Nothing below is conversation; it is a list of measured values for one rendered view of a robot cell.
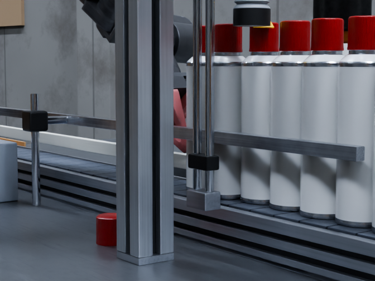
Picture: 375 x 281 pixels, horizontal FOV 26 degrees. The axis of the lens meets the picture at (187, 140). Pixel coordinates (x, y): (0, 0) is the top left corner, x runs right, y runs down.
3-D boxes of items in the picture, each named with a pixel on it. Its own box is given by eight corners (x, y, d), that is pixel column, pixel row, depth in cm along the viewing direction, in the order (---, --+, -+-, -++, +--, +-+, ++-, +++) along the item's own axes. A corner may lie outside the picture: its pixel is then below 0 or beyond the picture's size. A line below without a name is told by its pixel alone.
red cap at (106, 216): (119, 246, 93) (119, 218, 93) (91, 245, 94) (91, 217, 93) (129, 240, 96) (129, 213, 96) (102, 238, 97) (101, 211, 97)
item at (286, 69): (326, 208, 89) (329, 20, 87) (291, 213, 86) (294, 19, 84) (293, 202, 93) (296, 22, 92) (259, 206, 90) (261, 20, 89)
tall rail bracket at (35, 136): (76, 202, 122) (75, 92, 121) (31, 207, 118) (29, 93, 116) (66, 199, 125) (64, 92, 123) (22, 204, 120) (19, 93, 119)
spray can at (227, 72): (256, 198, 96) (258, 23, 94) (216, 200, 94) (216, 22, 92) (238, 192, 101) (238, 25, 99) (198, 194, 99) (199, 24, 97)
